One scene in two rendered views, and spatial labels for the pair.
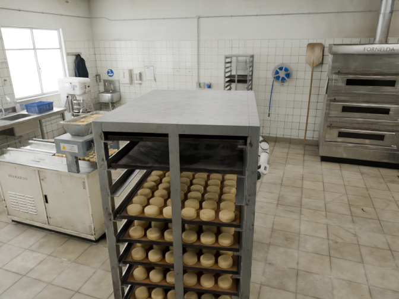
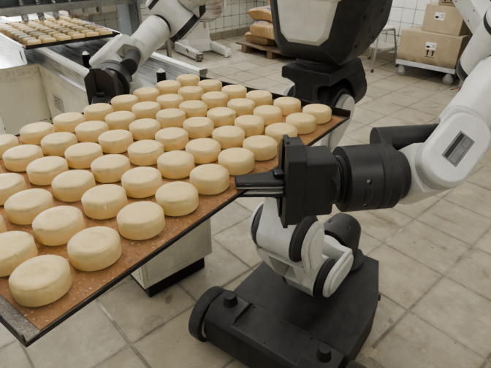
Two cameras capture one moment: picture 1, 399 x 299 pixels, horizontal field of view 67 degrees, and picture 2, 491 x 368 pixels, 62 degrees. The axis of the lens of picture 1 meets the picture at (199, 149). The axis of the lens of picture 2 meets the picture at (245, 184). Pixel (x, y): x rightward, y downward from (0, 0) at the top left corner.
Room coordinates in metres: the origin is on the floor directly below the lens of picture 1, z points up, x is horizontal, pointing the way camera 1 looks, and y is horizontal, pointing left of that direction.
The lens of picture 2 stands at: (1.75, -0.53, 1.28)
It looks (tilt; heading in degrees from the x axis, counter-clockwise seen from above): 31 degrees down; 29
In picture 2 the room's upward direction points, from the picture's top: straight up
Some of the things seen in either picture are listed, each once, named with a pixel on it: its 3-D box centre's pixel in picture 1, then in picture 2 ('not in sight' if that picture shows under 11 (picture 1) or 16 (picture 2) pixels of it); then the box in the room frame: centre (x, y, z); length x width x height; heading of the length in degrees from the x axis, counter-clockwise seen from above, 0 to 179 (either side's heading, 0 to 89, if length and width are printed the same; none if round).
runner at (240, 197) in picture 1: (241, 161); not in sight; (1.10, -0.17, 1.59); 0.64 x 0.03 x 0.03; 172
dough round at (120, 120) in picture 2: not in sight; (120, 121); (2.21, -0.04, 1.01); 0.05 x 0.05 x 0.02
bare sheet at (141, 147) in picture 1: (191, 139); not in sight; (1.12, 0.03, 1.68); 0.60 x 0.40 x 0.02; 172
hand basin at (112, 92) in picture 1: (111, 91); not in sight; (7.42, 2.16, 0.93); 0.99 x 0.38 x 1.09; 71
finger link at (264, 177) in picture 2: not in sight; (259, 178); (2.16, -0.33, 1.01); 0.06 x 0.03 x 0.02; 127
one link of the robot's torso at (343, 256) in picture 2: not in sight; (316, 263); (2.84, -0.22, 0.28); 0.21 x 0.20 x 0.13; 173
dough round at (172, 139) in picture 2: not in sight; (172, 139); (2.20, -0.16, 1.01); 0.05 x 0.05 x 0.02
